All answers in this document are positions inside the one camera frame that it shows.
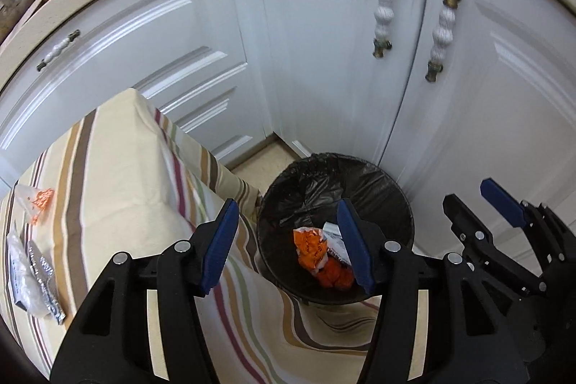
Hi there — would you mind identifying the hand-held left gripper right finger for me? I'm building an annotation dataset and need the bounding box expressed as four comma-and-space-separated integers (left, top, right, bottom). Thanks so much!
337, 198, 532, 384

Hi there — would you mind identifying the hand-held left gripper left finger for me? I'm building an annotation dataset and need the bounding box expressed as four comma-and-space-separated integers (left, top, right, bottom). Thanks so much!
49, 198, 240, 384

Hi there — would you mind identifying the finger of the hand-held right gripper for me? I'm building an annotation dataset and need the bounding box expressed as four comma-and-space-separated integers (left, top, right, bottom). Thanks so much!
443, 194, 548, 299
480, 179, 576, 272

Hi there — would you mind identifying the white printed packet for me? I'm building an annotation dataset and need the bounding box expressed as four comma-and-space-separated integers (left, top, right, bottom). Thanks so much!
321, 221, 353, 267

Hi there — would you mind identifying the orange plastic bag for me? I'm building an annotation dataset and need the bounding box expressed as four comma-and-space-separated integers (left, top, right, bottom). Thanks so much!
315, 257, 355, 292

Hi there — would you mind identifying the orange and white wrapper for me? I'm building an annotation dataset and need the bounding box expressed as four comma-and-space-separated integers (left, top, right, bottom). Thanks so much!
292, 226, 330, 275

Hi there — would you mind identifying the round bin with black liner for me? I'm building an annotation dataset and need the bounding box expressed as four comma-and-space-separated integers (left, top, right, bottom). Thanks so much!
256, 152, 415, 306

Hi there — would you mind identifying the white cabinet door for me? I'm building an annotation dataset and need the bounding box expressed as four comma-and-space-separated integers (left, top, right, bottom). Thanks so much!
382, 0, 576, 241
254, 0, 433, 169

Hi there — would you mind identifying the striped tablecloth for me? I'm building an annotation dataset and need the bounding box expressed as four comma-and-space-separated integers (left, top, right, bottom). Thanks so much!
0, 87, 397, 384

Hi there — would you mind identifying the white cabinet drawer front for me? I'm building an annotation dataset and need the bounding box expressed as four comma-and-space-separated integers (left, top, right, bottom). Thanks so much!
0, 0, 251, 151
135, 46, 273, 169

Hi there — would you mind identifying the silver foil wrapper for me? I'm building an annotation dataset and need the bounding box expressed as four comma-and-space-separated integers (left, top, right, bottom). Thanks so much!
26, 240, 67, 326

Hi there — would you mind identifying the clear wrapper with orange print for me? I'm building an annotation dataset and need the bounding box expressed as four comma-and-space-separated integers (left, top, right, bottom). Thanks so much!
14, 184, 56, 226

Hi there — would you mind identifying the translucent white plastic packet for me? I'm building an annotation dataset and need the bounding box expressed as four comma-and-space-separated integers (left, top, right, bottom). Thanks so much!
6, 221, 46, 317

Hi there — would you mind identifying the white ceramic door handle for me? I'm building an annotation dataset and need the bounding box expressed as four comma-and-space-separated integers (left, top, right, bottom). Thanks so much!
371, 0, 401, 59
425, 0, 464, 83

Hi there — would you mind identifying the white ceramic drawer handle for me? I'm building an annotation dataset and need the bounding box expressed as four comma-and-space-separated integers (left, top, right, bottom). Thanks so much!
35, 29, 82, 72

